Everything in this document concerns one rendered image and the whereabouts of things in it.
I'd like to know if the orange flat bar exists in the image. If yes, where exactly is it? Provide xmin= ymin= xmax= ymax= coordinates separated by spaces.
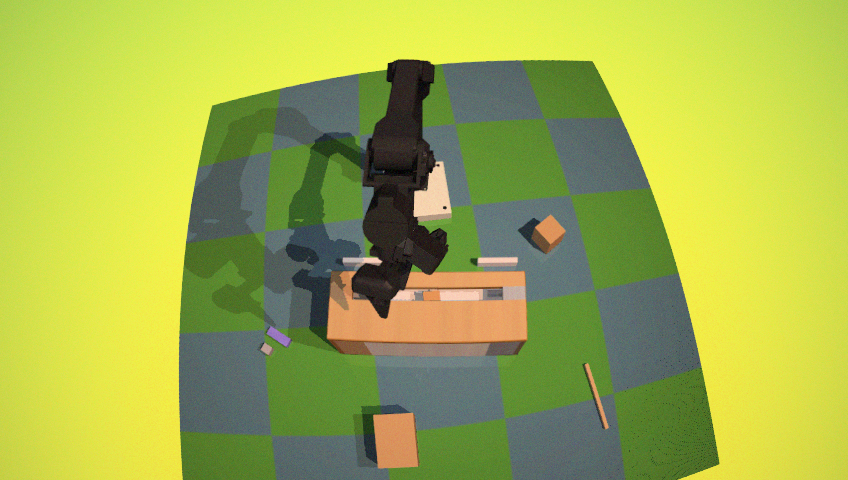
xmin=584 ymin=363 xmax=609 ymax=429

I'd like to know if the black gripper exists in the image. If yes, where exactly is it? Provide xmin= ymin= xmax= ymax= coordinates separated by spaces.
xmin=351 ymin=245 xmax=413 ymax=319

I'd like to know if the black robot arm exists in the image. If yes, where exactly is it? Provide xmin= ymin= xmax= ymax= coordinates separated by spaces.
xmin=362 ymin=59 xmax=449 ymax=275

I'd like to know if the purple flat bar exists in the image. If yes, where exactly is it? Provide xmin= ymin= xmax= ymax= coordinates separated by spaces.
xmin=266 ymin=326 xmax=292 ymax=348

